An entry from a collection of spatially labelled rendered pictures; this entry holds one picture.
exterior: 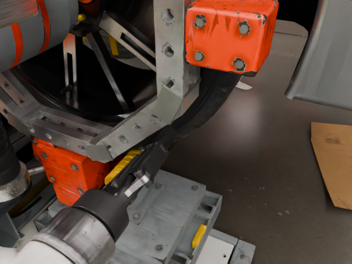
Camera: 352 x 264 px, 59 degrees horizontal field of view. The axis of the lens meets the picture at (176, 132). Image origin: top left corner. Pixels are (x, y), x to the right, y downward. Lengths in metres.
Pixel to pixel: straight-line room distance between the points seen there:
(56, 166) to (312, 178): 1.10
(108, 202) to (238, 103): 1.52
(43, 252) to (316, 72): 0.40
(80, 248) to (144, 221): 0.58
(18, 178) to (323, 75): 0.38
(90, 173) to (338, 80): 0.48
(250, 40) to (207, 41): 0.05
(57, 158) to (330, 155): 1.27
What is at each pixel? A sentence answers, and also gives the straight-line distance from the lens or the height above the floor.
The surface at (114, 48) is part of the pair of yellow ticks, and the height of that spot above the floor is 0.72.
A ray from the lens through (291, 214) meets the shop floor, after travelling 1.32.
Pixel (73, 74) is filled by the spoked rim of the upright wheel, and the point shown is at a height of 0.69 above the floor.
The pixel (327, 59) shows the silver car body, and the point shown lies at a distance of 0.45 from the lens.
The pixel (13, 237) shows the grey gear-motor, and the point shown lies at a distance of 1.20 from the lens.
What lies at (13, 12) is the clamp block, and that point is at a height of 0.91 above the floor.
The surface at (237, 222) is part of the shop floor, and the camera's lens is 1.24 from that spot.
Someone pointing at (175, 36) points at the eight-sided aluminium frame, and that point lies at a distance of 0.39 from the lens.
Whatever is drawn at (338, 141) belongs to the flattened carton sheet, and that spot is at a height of 0.01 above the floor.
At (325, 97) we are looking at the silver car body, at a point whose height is 0.76.
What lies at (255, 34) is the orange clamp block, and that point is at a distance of 0.35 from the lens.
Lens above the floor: 0.98
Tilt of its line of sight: 38 degrees down
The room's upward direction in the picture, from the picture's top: straight up
